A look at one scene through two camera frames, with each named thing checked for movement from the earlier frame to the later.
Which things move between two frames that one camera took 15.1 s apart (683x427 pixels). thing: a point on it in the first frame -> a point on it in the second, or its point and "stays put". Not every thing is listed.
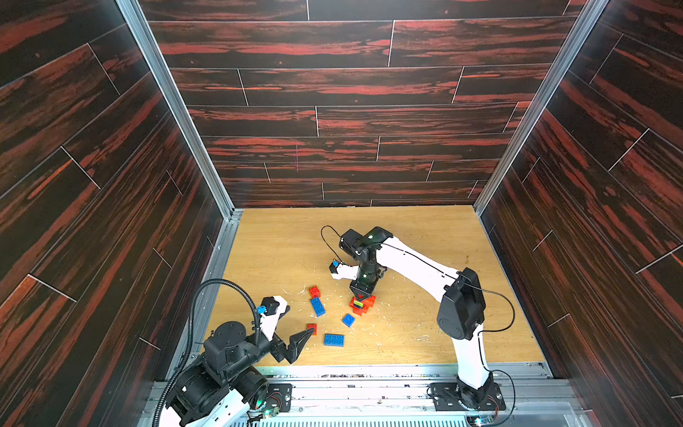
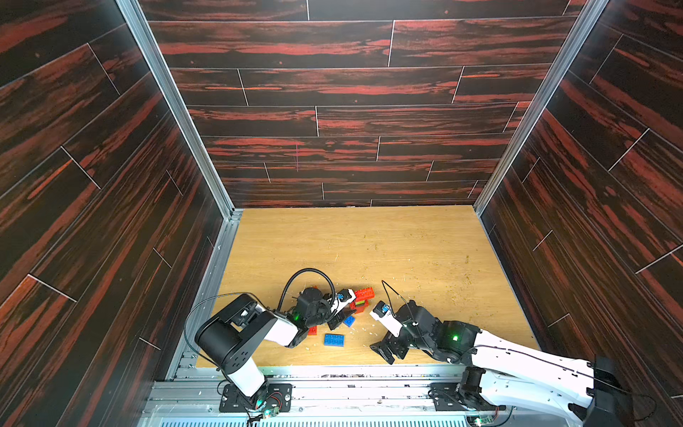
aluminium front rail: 399,393 stays put
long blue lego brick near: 334,340 stays put
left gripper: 293,350 -> 338,318
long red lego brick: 358,310 stays put
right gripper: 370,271 -> 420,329
